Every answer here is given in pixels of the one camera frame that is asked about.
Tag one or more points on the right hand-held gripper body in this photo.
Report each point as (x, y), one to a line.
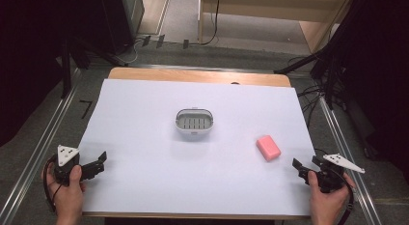
(332, 176)

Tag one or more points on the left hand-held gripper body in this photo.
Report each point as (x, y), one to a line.
(66, 168)

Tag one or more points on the person's right hand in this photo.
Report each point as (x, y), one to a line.
(328, 205)

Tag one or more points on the person's left hand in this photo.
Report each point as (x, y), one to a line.
(69, 199)

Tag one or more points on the pink soap bar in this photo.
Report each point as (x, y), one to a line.
(268, 148)

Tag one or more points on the white paper sheet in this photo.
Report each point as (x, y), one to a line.
(160, 173)

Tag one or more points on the black metal stand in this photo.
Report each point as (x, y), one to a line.
(308, 62)
(66, 73)

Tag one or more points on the white soap dish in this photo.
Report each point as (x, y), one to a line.
(194, 121)

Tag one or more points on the black curtain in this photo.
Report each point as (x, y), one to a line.
(25, 57)
(382, 73)

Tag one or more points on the wooden table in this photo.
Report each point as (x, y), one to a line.
(193, 75)

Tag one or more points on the dark cabinet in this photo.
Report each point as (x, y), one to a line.
(133, 12)

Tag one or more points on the light wooden shelf unit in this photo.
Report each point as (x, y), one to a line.
(273, 7)

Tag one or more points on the metal floor rail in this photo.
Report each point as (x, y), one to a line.
(350, 160)
(35, 151)

